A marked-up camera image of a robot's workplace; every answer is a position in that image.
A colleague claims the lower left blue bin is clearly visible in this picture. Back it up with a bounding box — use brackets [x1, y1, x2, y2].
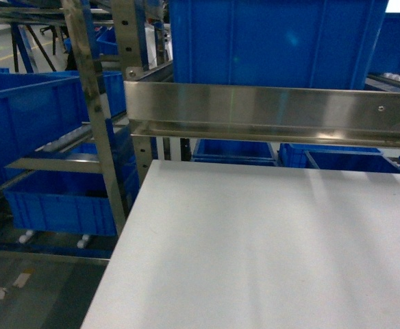
[4, 171, 116, 236]

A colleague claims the upper left blue bin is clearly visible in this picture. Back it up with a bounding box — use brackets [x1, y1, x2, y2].
[0, 71, 89, 184]

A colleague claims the blue bin under shelf left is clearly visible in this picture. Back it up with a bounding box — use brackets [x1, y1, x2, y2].
[191, 139, 277, 167]

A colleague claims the steel left shelf rack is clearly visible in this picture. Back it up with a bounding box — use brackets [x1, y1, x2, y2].
[0, 1, 129, 234]

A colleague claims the blue bin under shelf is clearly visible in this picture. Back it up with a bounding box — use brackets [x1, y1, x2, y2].
[191, 139, 277, 167]
[279, 143, 400, 173]

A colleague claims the blue bin under shelf right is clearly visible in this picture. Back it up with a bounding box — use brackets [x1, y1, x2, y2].
[279, 143, 400, 173]

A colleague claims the stainless steel roller shelf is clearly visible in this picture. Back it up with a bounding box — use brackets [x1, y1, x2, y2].
[110, 0, 400, 162]

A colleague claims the large blue bin on shelf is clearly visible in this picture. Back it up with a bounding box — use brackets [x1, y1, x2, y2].
[169, 1, 388, 90]

